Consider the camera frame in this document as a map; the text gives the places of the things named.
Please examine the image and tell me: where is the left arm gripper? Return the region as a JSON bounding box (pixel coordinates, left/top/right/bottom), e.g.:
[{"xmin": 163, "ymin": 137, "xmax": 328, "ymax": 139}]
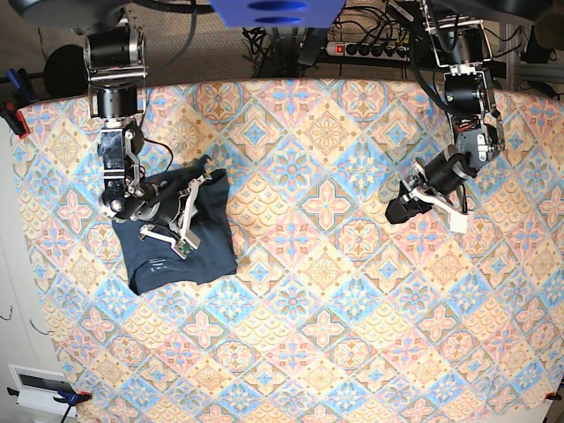
[{"xmin": 385, "ymin": 147, "xmax": 478, "ymax": 224}]

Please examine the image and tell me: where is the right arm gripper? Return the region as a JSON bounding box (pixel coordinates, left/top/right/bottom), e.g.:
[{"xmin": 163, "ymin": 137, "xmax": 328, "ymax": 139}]
[{"xmin": 131, "ymin": 170, "xmax": 212, "ymax": 247}]

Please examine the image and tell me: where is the dark blue t-shirt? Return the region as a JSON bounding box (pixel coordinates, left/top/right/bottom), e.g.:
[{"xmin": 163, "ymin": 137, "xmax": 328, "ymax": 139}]
[{"xmin": 112, "ymin": 154, "xmax": 237, "ymax": 295}]

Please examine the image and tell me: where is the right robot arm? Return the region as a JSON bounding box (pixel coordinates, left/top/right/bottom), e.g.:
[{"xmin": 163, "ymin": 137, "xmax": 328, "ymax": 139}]
[{"xmin": 85, "ymin": 16, "xmax": 211, "ymax": 257}]

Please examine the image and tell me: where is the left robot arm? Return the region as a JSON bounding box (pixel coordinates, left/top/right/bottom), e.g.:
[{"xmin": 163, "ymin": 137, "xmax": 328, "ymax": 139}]
[{"xmin": 385, "ymin": 1, "xmax": 505, "ymax": 233}]

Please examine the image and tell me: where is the patterned tablecloth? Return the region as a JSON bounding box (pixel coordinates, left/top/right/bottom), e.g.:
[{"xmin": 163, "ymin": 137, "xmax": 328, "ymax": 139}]
[{"xmin": 11, "ymin": 80, "xmax": 563, "ymax": 422}]

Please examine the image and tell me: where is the black round stool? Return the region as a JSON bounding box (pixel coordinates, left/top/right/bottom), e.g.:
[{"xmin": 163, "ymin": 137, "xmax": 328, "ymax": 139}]
[{"xmin": 43, "ymin": 44, "xmax": 88, "ymax": 99}]

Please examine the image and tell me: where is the white power strip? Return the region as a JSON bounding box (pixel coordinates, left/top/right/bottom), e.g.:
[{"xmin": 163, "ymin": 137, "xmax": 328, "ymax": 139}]
[{"xmin": 325, "ymin": 41, "xmax": 408, "ymax": 61}]

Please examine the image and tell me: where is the blue clamp lower left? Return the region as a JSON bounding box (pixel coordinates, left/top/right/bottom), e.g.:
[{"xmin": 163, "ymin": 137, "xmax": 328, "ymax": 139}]
[{"xmin": 6, "ymin": 386, "xmax": 93, "ymax": 423}]

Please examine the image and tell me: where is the white floor vent box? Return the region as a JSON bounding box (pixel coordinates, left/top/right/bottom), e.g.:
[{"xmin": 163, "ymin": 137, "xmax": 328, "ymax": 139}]
[{"xmin": 8, "ymin": 364, "xmax": 72, "ymax": 417}]

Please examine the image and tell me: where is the orange clamp lower right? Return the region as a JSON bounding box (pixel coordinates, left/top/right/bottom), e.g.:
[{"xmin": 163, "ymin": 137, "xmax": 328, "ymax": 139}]
[{"xmin": 545, "ymin": 392, "xmax": 562, "ymax": 401}]

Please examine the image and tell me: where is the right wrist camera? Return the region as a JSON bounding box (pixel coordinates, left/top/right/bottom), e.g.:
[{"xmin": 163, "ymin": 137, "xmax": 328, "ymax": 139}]
[{"xmin": 174, "ymin": 239, "xmax": 198, "ymax": 260}]

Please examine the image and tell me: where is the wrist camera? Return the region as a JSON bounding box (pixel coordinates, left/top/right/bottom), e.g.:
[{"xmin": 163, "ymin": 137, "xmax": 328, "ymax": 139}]
[
  {"xmin": 449, "ymin": 211, "xmax": 474, "ymax": 234},
  {"xmin": 174, "ymin": 239, "xmax": 198, "ymax": 260}
]

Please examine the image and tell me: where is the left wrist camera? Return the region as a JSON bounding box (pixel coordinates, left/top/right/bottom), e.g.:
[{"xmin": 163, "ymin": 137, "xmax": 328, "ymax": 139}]
[{"xmin": 449, "ymin": 211, "xmax": 474, "ymax": 234}]

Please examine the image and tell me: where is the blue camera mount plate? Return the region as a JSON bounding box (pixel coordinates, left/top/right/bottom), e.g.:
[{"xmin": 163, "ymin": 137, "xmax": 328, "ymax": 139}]
[{"xmin": 210, "ymin": 0, "xmax": 345, "ymax": 28}]

